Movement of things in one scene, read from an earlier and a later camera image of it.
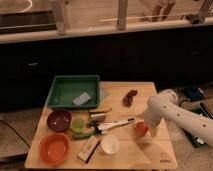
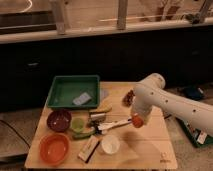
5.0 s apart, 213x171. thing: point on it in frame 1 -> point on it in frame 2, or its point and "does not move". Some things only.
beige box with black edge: x=90 y=147 does not move
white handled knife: x=103 y=126 does not move
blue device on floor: x=194 y=93 does not move
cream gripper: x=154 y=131 -> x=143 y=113
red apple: x=140 y=128 -> x=137 y=121
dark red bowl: x=59 y=120 does not move
